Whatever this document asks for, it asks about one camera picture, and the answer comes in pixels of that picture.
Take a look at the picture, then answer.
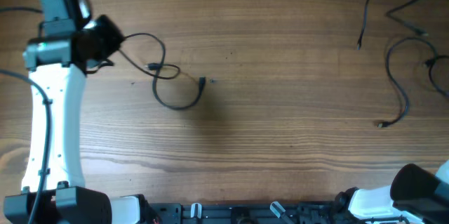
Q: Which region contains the white usb cable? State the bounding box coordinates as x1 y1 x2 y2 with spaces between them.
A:
356 0 449 51

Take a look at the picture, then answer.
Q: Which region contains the black separated usb cable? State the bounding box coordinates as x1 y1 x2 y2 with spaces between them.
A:
377 37 439 129

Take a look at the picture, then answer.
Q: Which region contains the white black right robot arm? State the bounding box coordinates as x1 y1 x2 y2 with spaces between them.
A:
330 162 448 224

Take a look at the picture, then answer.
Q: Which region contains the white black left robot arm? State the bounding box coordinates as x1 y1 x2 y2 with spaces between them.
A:
4 0 161 223

